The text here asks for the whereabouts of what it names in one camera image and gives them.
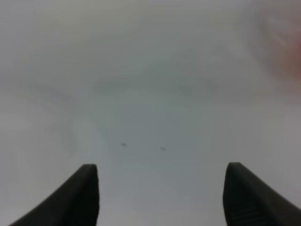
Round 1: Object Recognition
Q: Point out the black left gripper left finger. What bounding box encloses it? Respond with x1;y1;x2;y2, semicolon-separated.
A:
12;164;100;226

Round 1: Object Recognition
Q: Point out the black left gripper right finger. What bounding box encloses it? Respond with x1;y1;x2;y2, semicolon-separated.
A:
222;162;301;226

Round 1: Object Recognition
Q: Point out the clear zip bag blue seal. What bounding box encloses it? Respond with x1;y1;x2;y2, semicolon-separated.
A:
253;0;301;78

